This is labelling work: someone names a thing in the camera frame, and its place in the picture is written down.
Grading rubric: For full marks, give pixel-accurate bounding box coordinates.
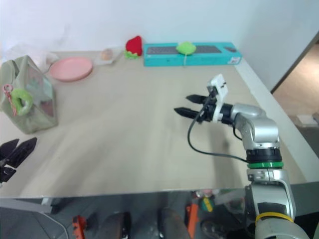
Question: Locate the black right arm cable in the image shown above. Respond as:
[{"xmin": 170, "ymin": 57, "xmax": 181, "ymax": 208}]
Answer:
[{"xmin": 187, "ymin": 95, "xmax": 250, "ymax": 164}]

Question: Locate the green transparent pouch bag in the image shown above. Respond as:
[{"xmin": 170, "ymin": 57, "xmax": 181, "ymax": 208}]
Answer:
[{"xmin": 0, "ymin": 55, "xmax": 59, "ymax": 135}]

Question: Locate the orange black tool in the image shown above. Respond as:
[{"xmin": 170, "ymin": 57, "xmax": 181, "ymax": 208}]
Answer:
[
  {"xmin": 185, "ymin": 202, "xmax": 199, "ymax": 235},
  {"xmin": 71, "ymin": 215, "xmax": 87, "ymax": 238}
]

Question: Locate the teal keyboard box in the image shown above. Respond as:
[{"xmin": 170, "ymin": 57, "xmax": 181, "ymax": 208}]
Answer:
[{"xmin": 143, "ymin": 41, "xmax": 243, "ymax": 67}]

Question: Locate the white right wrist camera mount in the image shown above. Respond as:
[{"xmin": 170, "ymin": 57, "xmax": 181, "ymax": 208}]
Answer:
[{"xmin": 206, "ymin": 74, "xmax": 230, "ymax": 123}]

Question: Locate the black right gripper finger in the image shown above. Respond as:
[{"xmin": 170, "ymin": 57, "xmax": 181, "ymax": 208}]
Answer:
[
  {"xmin": 173, "ymin": 107, "xmax": 201, "ymax": 120},
  {"xmin": 186, "ymin": 94, "xmax": 208, "ymax": 105}
]

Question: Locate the green plush toy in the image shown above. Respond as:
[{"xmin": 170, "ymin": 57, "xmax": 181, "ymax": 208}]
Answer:
[{"xmin": 176, "ymin": 41, "xmax": 197, "ymax": 67}]

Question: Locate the pink round plate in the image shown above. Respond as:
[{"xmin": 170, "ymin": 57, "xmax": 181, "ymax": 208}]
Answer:
[{"xmin": 48, "ymin": 56, "xmax": 94, "ymax": 83}]

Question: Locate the green yellow red ball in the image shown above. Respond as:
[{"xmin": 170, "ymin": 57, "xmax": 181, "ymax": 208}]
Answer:
[{"xmin": 200, "ymin": 196, "xmax": 215, "ymax": 213}]

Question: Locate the brown cardboard box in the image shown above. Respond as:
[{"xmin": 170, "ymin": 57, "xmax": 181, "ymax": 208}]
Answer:
[{"xmin": 291, "ymin": 114, "xmax": 315, "ymax": 127}]

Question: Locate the red strawberry plush toy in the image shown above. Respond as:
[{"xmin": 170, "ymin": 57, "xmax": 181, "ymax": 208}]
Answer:
[{"xmin": 124, "ymin": 35, "xmax": 144, "ymax": 60}]

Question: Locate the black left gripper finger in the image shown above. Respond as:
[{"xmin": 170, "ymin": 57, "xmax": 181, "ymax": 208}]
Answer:
[
  {"xmin": 0, "ymin": 138, "xmax": 20, "ymax": 161},
  {"xmin": 6, "ymin": 137, "xmax": 38, "ymax": 168}
]

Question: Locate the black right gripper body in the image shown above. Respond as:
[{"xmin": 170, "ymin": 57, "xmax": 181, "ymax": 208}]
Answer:
[{"xmin": 198, "ymin": 93, "xmax": 216, "ymax": 123}]

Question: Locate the clear crumpled plastic bag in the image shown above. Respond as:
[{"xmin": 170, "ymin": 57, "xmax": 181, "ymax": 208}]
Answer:
[{"xmin": 4, "ymin": 41, "xmax": 61, "ymax": 73}]

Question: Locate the bun in clear wrapper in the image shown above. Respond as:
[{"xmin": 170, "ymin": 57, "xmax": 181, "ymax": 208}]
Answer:
[{"xmin": 95, "ymin": 48, "xmax": 121, "ymax": 66}]

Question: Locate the green ring plush charm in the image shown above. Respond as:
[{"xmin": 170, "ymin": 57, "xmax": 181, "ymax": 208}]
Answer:
[{"xmin": 10, "ymin": 88, "xmax": 33, "ymax": 116}]

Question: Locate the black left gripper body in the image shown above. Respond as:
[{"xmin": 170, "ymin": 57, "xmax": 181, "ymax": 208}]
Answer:
[{"xmin": 0, "ymin": 158, "xmax": 17, "ymax": 185}]

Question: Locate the pink white striped charm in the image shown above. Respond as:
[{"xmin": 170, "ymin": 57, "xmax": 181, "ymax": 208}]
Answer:
[{"xmin": 3, "ymin": 84, "xmax": 18, "ymax": 116}]

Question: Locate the dark round wheel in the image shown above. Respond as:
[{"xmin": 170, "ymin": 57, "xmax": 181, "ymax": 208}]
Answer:
[{"xmin": 200, "ymin": 218, "xmax": 226, "ymax": 239}]

